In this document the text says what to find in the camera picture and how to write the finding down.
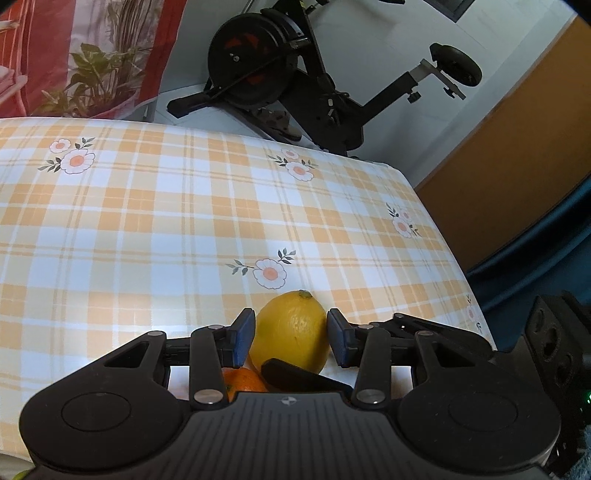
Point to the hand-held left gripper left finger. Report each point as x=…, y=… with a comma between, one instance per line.
x=244, y=339

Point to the black exercise bike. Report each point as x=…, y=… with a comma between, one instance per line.
x=258, y=50

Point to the orange tangerine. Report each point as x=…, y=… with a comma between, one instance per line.
x=242, y=384

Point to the yellow lemon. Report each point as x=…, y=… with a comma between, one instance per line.
x=291, y=330

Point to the printed pink wall tapestry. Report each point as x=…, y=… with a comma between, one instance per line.
x=69, y=55

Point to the checked floral tablecloth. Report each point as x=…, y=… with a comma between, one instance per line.
x=161, y=221

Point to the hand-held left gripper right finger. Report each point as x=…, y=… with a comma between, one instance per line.
x=336, y=340

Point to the wooden door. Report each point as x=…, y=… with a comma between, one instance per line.
x=508, y=161

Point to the dark window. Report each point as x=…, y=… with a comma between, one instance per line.
x=455, y=7

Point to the brown sandal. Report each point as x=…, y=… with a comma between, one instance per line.
x=279, y=122

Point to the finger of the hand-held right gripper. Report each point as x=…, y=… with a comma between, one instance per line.
x=295, y=377
x=461, y=339

